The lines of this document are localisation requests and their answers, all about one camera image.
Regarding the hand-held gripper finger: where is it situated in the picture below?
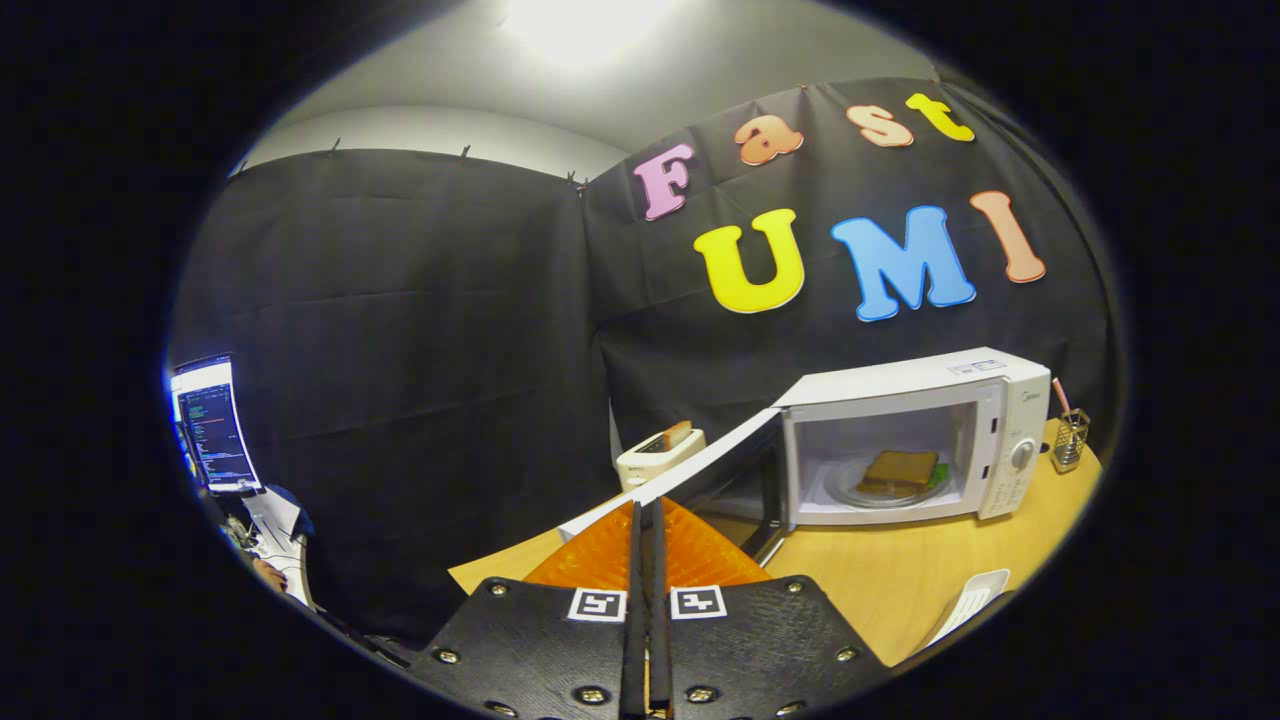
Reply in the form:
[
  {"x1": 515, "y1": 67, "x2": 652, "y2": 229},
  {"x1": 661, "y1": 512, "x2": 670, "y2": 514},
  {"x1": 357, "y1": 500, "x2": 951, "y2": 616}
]
[
  {"x1": 410, "y1": 498, "x2": 646, "y2": 720},
  {"x1": 645, "y1": 497, "x2": 891, "y2": 720}
]

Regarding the brown bread lettuce sandwich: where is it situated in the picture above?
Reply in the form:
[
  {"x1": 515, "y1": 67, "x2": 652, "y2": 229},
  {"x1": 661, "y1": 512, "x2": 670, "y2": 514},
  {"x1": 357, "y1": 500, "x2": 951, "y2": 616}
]
[{"x1": 857, "y1": 449, "x2": 949, "y2": 498}]

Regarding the white microwave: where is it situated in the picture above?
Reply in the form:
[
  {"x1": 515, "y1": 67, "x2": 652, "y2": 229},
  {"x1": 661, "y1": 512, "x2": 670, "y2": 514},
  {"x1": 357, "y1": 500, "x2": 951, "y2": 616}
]
[{"x1": 557, "y1": 347, "x2": 1053, "y2": 568}]

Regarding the glass microwave turntable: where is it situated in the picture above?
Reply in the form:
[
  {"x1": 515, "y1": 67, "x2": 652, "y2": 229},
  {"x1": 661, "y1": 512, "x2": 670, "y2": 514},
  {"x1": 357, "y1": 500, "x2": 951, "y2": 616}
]
[{"x1": 823, "y1": 455, "x2": 956, "y2": 509}]

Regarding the cream toaster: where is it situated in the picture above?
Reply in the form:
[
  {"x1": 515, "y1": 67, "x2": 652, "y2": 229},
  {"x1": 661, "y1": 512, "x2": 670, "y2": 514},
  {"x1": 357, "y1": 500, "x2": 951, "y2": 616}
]
[{"x1": 615, "y1": 425, "x2": 707, "y2": 493}]

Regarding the white plate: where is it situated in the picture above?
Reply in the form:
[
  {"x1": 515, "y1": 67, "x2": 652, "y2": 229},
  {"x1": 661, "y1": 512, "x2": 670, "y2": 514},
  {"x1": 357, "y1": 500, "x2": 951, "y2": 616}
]
[{"x1": 918, "y1": 568, "x2": 1013, "y2": 653}]

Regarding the white desk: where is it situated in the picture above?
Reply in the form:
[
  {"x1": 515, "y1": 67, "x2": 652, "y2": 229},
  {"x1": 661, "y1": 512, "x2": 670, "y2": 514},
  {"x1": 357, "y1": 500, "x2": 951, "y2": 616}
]
[{"x1": 240, "y1": 485, "x2": 316, "y2": 611}]

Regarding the computer monitor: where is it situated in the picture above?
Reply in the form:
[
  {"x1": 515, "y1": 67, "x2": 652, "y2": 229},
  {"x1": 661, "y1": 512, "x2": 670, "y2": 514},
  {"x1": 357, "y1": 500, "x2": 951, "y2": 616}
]
[{"x1": 170, "y1": 355, "x2": 264, "y2": 496}]

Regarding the wire mesh holder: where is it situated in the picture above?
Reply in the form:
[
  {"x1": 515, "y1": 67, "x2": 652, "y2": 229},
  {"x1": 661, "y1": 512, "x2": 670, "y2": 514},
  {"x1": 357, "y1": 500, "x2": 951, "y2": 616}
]
[{"x1": 1050, "y1": 408, "x2": 1091, "y2": 474}]

